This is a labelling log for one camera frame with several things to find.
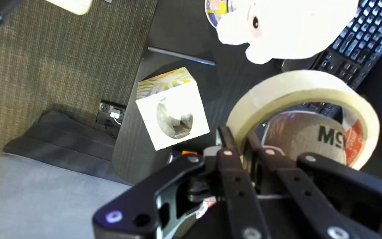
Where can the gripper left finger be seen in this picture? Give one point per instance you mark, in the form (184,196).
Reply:
(234,186)

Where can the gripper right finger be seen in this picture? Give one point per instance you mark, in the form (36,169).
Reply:
(330,186)

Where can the cream masking tape roll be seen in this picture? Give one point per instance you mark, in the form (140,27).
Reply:
(297,86)

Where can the white cube tissue box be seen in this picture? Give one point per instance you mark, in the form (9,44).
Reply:
(177,99)

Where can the black floor socket box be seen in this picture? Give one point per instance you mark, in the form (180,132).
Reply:
(109,113)

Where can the pale pink plush doll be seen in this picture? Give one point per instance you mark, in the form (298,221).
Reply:
(293,26)

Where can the cream rounded object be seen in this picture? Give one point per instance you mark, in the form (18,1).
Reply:
(75,5)

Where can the dark grey pen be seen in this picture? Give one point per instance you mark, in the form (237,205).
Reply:
(181,55)

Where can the black keyboard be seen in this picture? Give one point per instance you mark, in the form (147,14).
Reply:
(366,30)

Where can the round yellow and blue container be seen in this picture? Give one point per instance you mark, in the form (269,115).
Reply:
(215,10)

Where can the grey cushioned seat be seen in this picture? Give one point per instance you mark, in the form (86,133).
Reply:
(45,192)

